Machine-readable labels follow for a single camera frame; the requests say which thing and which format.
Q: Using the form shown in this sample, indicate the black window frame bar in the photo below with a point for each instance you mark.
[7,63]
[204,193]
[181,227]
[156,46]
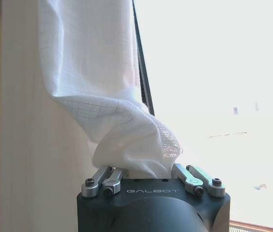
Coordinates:
[143,62]

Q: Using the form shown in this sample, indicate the white sheer curtain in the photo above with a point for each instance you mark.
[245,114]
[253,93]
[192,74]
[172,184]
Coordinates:
[97,79]

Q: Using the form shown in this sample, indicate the silver-barred left gripper right finger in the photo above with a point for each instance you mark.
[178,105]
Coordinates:
[196,180]

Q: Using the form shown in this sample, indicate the silver-barred left gripper left finger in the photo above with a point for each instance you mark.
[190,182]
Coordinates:
[102,181]

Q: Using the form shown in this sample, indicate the wooden window sill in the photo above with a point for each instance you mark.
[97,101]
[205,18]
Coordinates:
[259,225]

